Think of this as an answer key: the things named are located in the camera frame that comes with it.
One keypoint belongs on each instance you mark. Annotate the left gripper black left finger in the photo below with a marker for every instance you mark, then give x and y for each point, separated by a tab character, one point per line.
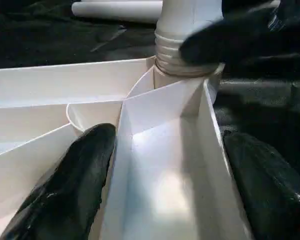
70	190

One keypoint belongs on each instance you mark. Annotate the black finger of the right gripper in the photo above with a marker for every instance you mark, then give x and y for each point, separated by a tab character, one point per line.
240	37

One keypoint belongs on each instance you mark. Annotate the white plastic table top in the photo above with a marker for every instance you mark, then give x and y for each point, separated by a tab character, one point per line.
160	165

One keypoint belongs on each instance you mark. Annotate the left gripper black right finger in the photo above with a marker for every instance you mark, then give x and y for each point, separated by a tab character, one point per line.
270	195

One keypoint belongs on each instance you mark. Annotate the white plastic table leg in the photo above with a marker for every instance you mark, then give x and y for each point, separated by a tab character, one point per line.
177	30
120	10

